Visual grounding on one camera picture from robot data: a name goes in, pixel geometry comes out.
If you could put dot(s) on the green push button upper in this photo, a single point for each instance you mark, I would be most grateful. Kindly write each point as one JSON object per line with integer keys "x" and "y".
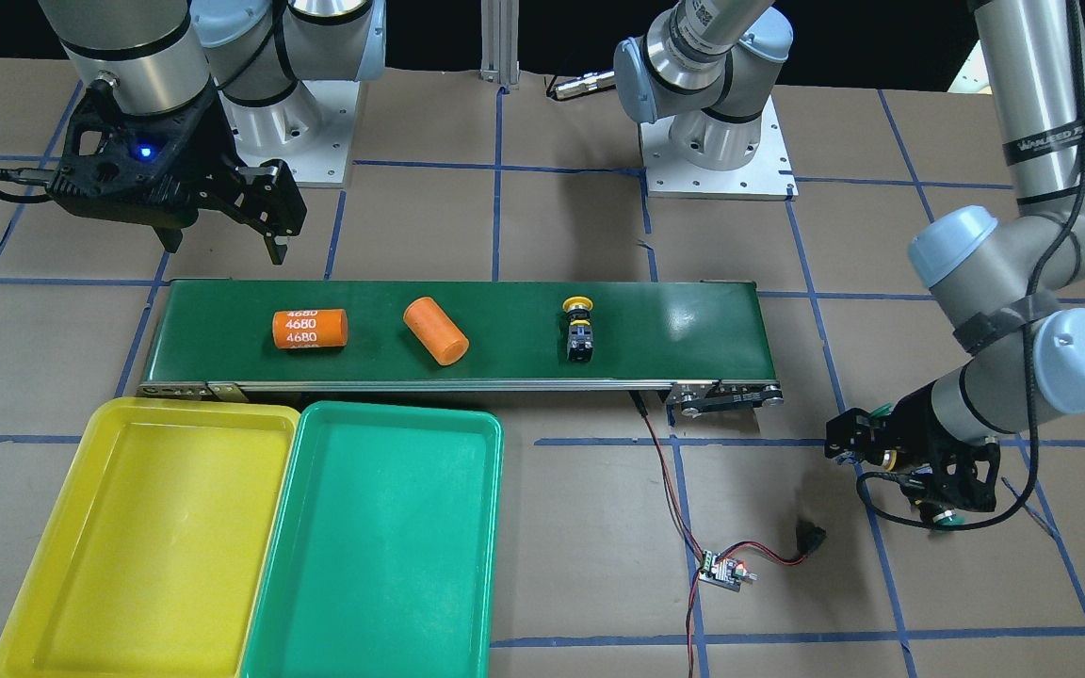
{"x": 881, "y": 447}

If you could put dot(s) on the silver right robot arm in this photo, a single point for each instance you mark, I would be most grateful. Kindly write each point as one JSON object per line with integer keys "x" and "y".
{"x": 159, "y": 54}

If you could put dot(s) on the black barrel jack connector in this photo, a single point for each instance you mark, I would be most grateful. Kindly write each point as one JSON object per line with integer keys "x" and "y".
{"x": 809, "y": 537}

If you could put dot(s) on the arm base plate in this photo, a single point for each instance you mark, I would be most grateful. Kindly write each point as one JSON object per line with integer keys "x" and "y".
{"x": 312, "y": 131}
{"x": 692, "y": 156}

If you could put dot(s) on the small motor controller board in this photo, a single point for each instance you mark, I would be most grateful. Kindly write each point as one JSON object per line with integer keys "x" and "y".
{"x": 719, "y": 570}

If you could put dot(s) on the plain orange cylinder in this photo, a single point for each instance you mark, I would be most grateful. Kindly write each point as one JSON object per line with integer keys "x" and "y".
{"x": 435, "y": 330}

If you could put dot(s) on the green push button lower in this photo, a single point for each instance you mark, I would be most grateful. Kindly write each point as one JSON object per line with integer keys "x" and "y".
{"x": 940, "y": 516}

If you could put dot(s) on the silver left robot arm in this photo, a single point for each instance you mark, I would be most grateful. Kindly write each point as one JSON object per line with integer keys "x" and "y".
{"x": 709, "y": 67}

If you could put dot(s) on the yellow push button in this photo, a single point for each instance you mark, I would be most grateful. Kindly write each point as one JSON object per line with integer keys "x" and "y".
{"x": 580, "y": 339}

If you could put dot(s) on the green push button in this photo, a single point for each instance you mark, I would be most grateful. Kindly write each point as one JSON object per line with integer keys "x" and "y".
{"x": 940, "y": 516}
{"x": 881, "y": 447}

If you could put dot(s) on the green conveyor belt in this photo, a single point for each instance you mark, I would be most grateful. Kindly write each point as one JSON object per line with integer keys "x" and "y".
{"x": 703, "y": 345}

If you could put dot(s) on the green plastic tray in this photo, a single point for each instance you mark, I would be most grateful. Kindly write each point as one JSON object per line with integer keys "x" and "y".
{"x": 383, "y": 554}

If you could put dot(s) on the orange cylinder labelled 4680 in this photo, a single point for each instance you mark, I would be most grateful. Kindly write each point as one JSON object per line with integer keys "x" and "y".
{"x": 310, "y": 329}

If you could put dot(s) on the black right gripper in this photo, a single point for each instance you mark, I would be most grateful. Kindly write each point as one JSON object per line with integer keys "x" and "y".
{"x": 206, "y": 143}

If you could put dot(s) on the yellow plastic tray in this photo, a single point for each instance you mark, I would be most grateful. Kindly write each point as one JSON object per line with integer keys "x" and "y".
{"x": 150, "y": 563}

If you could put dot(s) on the aluminium frame post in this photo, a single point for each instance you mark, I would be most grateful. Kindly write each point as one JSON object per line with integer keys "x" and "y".
{"x": 498, "y": 28}

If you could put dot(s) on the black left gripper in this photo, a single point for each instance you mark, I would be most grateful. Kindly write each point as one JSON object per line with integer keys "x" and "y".
{"x": 916, "y": 415}

